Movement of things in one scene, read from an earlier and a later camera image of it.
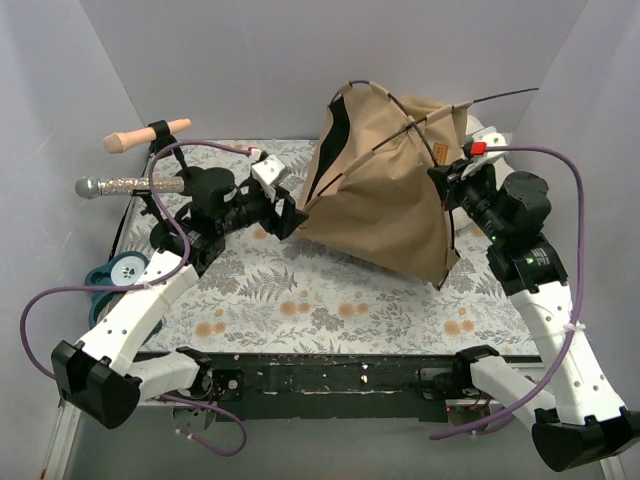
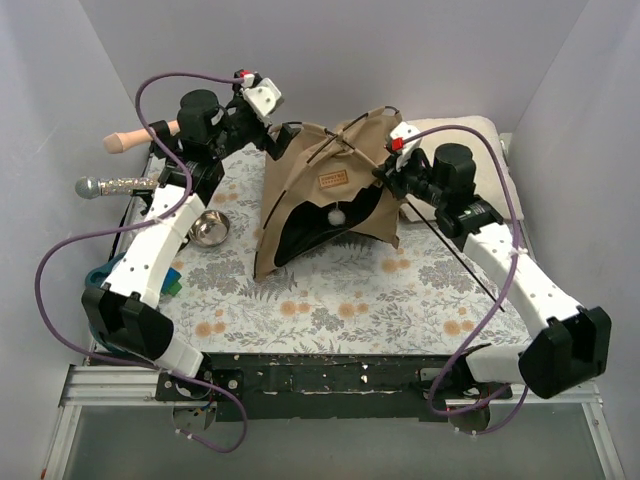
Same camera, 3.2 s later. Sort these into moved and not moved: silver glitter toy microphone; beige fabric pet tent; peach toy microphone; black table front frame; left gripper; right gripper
Moved: left gripper; right gripper; beige fabric pet tent
Not moved: silver glitter toy microphone; peach toy microphone; black table front frame
